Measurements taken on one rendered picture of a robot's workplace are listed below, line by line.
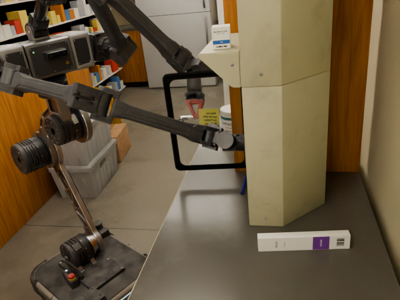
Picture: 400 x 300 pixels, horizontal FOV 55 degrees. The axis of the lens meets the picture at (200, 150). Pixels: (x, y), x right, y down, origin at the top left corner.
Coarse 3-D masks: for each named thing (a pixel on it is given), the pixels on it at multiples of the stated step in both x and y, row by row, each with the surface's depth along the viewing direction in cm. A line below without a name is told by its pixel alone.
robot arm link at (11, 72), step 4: (0, 68) 133; (4, 68) 132; (8, 68) 131; (0, 72) 135; (4, 72) 131; (8, 72) 131; (12, 72) 131; (0, 76) 136; (4, 76) 131; (8, 76) 131; (12, 76) 131; (0, 80) 132; (4, 80) 131; (8, 80) 131; (8, 84) 131
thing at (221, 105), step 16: (176, 80) 140; (192, 80) 140; (208, 80) 139; (176, 96) 143; (192, 96) 142; (208, 96) 142; (224, 96) 141; (240, 96) 140; (176, 112) 146; (192, 112) 145; (208, 112) 144; (224, 112) 144; (240, 112) 143; (224, 128) 146; (240, 128) 146; (192, 144) 151; (192, 160) 154; (208, 160) 153; (224, 160) 152; (240, 160) 152
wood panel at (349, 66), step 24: (336, 0) 127; (360, 0) 125; (336, 24) 130; (360, 24) 128; (336, 48) 133; (360, 48) 132; (336, 72) 136; (360, 72) 135; (336, 96) 140; (360, 96) 139; (336, 120) 144; (360, 120) 142; (336, 144) 148; (360, 144) 146; (240, 168) 161; (336, 168) 152
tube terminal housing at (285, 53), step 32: (256, 0) 97; (288, 0) 97; (320, 0) 103; (256, 32) 100; (288, 32) 100; (320, 32) 107; (256, 64) 104; (288, 64) 104; (320, 64) 111; (256, 96) 108; (288, 96) 108; (320, 96) 115; (256, 128) 112; (288, 128) 112; (320, 128) 120; (256, 160) 116; (288, 160) 116; (320, 160) 125; (256, 192) 121; (288, 192) 121; (320, 192) 131; (256, 224) 127
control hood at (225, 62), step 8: (232, 40) 119; (208, 48) 112; (232, 48) 108; (200, 56) 106; (208, 56) 105; (216, 56) 105; (224, 56) 104; (232, 56) 104; (208, 64) 106; (216, 64) 106; (224, 64) 106; (232, 64) 105; (216, 72) 107; (224, 72) 106; (232, 72) 106; (224, 80) 108; (232, 80) 107; (240, 80) 107
